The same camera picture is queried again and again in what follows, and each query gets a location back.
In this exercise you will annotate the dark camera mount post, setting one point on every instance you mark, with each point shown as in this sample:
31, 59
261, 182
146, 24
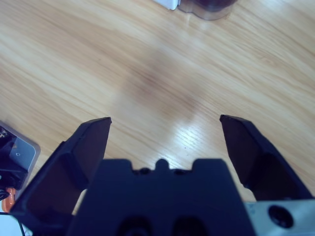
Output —
5, 137

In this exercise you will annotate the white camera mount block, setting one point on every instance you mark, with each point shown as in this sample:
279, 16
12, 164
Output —
27, 152

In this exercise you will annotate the black electronics box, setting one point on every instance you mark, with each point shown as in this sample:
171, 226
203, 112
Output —
12, 174

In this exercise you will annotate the white capsule coffee machine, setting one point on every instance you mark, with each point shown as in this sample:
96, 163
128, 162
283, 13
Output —
168, 3

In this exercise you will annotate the glass jar of dark beans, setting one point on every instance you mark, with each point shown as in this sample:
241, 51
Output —
206, 9

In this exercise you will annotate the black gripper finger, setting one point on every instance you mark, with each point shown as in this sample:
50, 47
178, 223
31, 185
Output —
64, 167
258, 159

